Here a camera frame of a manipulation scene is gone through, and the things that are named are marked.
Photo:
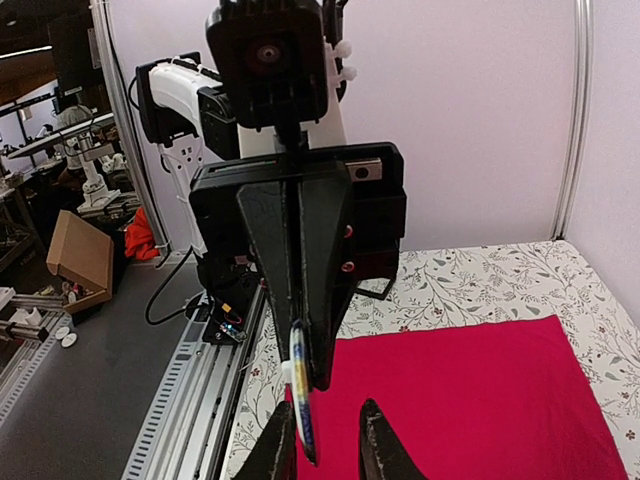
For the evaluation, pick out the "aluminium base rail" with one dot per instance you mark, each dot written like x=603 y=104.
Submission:
x=188 y=425

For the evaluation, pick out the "floral patterned table mat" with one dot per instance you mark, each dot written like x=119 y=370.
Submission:
x=453 y=288

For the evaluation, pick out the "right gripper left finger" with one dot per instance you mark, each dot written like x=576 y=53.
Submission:
x=274 y=456

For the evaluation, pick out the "orange cloth in background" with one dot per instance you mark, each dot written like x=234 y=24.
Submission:
x=139 y=240

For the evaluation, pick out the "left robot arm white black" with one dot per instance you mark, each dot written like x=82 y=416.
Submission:
x=179 y=96

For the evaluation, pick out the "background workbench with equipment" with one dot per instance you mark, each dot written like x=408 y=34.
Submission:
x=99 y=160

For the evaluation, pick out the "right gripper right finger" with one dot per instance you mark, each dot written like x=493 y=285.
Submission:
x=381 y=454

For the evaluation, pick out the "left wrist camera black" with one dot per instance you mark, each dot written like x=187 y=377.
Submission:
x=282 y=67

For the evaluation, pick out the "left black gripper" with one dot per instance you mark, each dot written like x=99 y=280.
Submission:
x=376 y=173

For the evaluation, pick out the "open cardboard box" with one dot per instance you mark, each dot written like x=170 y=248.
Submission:
x=84 y=255

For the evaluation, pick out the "red polo shirt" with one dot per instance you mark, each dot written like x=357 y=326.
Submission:
x=493 y=401

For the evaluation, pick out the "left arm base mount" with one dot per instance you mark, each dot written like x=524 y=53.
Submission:
x=223 y=308

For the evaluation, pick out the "round blue painted brooch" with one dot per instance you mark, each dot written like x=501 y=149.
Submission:
x=297 y=372

